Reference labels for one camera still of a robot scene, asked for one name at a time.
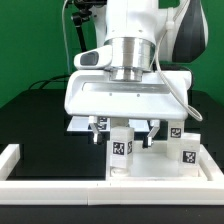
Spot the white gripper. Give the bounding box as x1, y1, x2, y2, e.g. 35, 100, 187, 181
64, 46, 192, 148

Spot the white square table top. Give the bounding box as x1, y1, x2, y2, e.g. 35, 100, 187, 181
105, 140, 224, 188

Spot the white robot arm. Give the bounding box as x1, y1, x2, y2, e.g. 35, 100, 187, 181
65, 0, 208, 144

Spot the white U-shaped obstacle fence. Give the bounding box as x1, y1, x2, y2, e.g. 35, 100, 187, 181
0, 144, 224, 205

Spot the white AprilTag base plate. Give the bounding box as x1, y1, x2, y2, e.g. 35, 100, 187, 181
67, 116, 149, 132

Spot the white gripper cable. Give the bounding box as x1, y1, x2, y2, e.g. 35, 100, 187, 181
151, 0, 204, 122

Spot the black cable bundle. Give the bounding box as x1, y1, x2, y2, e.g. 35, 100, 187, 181
27, 73, 73, 91

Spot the white hanging cable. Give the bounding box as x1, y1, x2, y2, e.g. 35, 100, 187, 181
61, 0, 74, 76

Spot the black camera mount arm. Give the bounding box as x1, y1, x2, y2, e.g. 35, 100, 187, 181
70, 0, 108, 73

